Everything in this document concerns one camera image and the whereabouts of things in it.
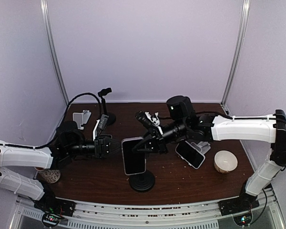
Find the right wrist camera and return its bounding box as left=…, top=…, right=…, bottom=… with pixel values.
left=135, top=111, right=161, bottom=128

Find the right aluminium frame post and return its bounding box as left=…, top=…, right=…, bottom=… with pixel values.
left=221, top=0, right=251, bottom=107

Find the floral mug yellow inside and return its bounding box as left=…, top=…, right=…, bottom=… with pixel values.
left=35, top=167, right=61, bottom=184

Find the smartphone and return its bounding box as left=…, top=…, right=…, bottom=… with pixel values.
left=121, top=137, right=146, bottom=176
left=175, top=140, right=205, bottom=169

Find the white folding phone stand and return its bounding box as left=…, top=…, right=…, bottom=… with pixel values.
left=72, top=110, right=92, bottom=130

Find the black round-base phone stand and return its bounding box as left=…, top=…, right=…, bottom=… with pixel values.
left=129, top=171, right=155, bottom=192

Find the white ceramic bowl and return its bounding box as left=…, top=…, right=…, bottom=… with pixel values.
left=214, top=150, right=238, bottom=174

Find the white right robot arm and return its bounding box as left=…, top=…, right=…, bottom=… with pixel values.
left=133, top=95, right=286, bottom=211

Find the aluminium frame post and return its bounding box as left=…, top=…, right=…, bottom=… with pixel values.
left=40, top=0, right=69, bottom=104
left=221, top=0, right=251, bottom=107

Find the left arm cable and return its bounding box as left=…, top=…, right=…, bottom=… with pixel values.
left=38, top=93, right=103, bottom=150

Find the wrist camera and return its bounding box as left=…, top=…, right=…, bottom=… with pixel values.
left=92, top=114, right=109, bottom=141
left=135, top=111, right=161, bottom=128

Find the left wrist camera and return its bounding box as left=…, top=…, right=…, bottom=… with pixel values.
left=92, top=114, right=109, bottom=141

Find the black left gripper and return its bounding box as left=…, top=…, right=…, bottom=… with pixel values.
left=66, top=135, right=125, bottom=158

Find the black round-base stand front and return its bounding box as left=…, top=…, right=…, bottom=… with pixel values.
left=98, top=87, right=116, bottom=125

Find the front aluminium rail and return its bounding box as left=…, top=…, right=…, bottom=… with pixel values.
left=14, top=188, right=282, bottom=229

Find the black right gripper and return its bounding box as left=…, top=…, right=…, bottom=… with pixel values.
left=131, top=119, right=188, bottom=156

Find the left aluminium frame post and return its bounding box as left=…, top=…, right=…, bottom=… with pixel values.
left=40, top=0, right=69, bottom=104

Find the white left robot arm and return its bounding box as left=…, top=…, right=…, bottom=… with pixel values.
left=0, top=121, right=121, bottom=212

